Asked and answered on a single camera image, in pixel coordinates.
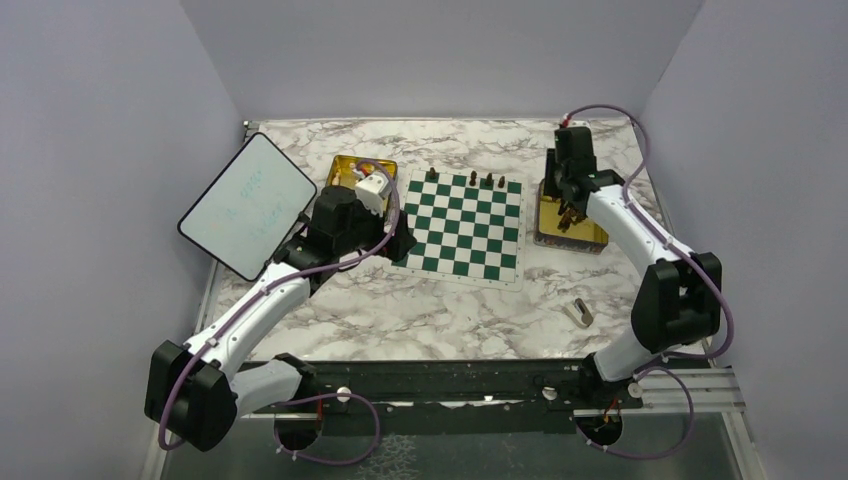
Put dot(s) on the gold tin with dark pieces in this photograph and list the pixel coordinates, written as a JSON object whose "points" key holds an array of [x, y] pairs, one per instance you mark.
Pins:
{"points": [[567, 230]]}

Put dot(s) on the black mounting rail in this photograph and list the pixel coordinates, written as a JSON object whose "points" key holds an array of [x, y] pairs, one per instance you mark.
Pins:
{"points": [[451, 397]]}

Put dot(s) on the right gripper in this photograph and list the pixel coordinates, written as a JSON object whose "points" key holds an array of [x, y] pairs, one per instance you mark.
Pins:
{"points": [[551, 187]]}

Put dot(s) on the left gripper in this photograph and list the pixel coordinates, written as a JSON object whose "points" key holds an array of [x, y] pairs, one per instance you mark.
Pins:
{"points": [[401, 242]]}

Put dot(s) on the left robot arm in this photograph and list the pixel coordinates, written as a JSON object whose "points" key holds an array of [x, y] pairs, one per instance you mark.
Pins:
{"points": [[198, 389]]}

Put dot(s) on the green white chess board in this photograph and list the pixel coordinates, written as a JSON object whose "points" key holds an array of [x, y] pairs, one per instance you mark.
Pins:
{"points": [[468, 235]]}

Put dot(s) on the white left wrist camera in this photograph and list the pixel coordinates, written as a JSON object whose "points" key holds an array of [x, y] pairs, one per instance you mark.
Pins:
{"points": [[372, 191]]}

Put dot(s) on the beige black small device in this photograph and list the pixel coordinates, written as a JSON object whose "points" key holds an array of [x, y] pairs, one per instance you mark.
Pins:
{"points": [[579, 313]]}

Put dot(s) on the gold tin with light pieces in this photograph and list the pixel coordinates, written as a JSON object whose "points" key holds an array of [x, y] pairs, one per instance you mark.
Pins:
{"points": [[342, 172]]}

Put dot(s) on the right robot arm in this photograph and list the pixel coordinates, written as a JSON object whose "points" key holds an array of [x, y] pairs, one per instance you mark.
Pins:
{"points": [[677, 301]]}

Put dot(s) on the small whiteboard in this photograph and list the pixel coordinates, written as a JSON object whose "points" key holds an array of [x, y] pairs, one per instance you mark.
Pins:
{"points": [[251, 206]]}

